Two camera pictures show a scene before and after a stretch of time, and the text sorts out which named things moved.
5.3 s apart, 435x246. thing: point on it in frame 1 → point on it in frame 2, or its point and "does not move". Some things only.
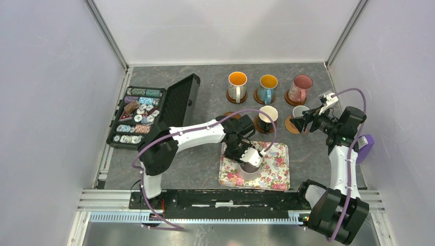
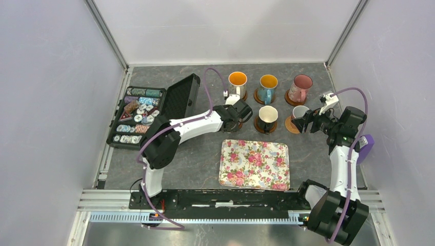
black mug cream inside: x=265 y=123 does not move
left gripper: x=235 y=157 → x=235 y=129
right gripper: x=309 y=116 does not move
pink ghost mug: x=298 y=90 does not move
